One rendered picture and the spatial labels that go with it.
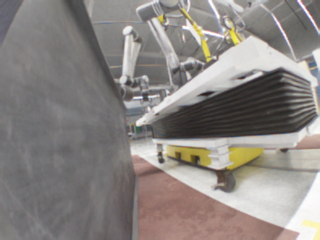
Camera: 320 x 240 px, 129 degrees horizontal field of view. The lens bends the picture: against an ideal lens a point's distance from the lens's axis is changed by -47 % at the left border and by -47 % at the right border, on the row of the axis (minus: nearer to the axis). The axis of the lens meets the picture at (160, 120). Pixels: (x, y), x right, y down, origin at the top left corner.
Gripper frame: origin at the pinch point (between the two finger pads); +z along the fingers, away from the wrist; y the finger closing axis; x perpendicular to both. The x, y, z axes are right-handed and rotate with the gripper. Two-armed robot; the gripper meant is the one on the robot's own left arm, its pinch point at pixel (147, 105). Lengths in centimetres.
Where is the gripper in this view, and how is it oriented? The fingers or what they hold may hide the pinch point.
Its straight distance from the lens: 174.0
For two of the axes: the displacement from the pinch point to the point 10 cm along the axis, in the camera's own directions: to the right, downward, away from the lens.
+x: 1.4, -1.1, -9.8
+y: -9.8, 1.4, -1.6
